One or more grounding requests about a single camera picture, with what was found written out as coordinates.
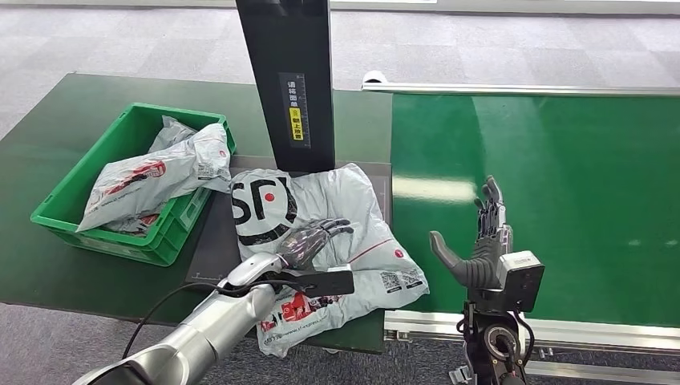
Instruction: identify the black scanner column, yellow label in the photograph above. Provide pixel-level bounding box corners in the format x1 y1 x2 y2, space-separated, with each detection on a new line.
235 0 337 174

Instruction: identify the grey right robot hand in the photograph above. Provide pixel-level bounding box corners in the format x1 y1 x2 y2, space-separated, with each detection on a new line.
429 175 515 290

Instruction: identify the large white SF courier bag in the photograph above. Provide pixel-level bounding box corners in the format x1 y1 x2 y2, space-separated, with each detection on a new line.
229 163 431 359

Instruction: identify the black weighing platform with ruler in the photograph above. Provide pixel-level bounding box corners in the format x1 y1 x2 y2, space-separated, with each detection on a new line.
184 154 395 286

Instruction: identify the green conveyor belt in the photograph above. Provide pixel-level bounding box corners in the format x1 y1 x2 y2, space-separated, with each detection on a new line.
390 92 680 328

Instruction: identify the small crumpled white courier bag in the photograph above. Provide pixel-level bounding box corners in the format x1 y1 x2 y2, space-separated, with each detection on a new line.
148 115 199 155

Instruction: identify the green plastic crate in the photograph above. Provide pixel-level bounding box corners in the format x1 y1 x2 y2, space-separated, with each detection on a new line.
30 102 237 268

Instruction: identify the aluminium conveyor frame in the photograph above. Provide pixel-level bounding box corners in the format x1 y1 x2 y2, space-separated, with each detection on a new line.
361 79 680 385

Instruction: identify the black cable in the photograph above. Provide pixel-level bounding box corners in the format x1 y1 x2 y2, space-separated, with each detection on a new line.
122 278 298 360

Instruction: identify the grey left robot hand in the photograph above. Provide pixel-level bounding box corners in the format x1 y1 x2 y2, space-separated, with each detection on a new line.
276 217 355 272

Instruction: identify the white courier bag, red print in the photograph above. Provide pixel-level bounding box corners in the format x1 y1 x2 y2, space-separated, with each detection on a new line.
75 123 233 233

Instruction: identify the dark green table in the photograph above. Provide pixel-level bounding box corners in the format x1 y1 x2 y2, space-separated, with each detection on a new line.
0 72 395 355

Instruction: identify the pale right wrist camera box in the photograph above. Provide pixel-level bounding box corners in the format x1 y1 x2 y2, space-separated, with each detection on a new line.
496 250 546 314

